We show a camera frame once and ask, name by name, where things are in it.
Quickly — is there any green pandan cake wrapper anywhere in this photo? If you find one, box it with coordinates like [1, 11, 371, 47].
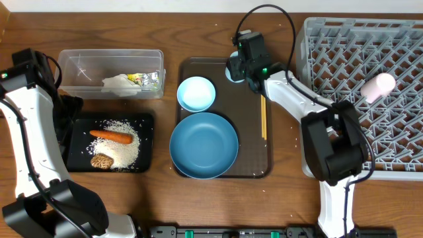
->
[127, 73, 143, 86]

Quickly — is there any black plastic tray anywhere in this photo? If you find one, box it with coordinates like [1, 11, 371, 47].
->
[63, 112, 154, 173]

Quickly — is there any brown serving tray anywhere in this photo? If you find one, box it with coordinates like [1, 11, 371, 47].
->
[178, 58, 272, 179]

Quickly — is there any aluminium foil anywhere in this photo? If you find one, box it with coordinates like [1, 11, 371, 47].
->
[141, 71, 159, 87]

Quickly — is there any dark blue plate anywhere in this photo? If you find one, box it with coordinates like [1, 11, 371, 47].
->
[169, 112, 239, 179]

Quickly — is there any clear plastic container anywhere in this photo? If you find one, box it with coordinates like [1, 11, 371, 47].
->
[56, 49, 166, 100]

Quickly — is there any light blue bowl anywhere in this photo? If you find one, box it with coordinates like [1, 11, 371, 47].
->
[176, 76, 216, 113]

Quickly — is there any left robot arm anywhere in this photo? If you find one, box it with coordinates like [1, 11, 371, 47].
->
[1, 48, 143, 237]

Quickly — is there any grey dishwasher rack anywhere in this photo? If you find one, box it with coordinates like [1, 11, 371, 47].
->
[295, 17, 422, 181]

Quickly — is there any brown mushroom food scrap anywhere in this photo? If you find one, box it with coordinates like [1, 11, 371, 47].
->
[91, 153, 114, 169]

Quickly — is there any white tissue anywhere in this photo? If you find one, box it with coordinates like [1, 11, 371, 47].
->
[101, 74, 141, 97]

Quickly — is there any pink cup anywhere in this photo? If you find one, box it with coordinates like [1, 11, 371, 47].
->
[360, 73, 396, 104]

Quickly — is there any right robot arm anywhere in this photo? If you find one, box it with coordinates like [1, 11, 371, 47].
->
[227, 30, 369, 237]

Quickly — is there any orange carrot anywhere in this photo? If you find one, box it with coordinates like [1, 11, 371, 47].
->
[89, 130, 133, 144]

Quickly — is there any light blue cup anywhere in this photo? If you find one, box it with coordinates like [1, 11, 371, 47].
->
[225, 51, 244, 83]

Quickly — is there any pile of white rice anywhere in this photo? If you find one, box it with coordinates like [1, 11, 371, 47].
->
[86, 120, 141, 172]

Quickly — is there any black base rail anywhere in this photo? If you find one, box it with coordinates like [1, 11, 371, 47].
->
[147, 225, 397, 238]

